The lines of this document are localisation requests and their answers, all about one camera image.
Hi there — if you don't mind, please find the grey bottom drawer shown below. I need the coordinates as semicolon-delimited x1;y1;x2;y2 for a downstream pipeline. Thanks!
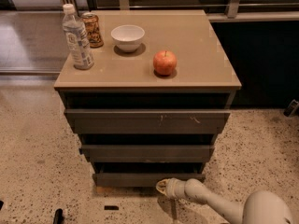
93;162;205;188

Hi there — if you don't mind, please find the grey drawer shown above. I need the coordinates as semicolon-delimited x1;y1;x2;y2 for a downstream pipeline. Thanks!
64;109;230;134
80;145;214;163
93;162;205;188

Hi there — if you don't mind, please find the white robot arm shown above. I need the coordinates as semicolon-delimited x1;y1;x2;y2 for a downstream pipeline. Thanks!
156;178;295;224

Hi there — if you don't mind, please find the grey middle drawer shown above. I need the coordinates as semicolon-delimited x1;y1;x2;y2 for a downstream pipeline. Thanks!
80;145;214;163

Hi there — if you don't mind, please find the grey drawer cabinet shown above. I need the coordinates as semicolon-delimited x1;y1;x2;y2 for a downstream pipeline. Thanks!
53;9;242;189

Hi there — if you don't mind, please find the grey top drawer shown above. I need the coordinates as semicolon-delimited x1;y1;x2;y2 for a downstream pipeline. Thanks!
64;109;230;134

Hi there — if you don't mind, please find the black object bottom left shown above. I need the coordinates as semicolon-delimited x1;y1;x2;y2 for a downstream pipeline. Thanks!
53;208;64;224

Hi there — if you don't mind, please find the red apple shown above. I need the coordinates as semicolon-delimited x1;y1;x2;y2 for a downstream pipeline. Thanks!
153;50;177;76

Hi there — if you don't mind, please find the white ceramic bowl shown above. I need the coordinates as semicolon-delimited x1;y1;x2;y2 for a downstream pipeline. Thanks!
110;25;145;52

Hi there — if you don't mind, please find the dark object right floor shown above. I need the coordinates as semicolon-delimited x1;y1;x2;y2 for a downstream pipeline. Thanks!
283;99;299;117

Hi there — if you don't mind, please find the brown patterned drink can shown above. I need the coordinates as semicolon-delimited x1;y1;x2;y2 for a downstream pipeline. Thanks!
81;12;104;48

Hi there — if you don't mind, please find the clear plastic water bottle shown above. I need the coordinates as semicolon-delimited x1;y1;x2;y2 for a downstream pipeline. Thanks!
63;4;94;70

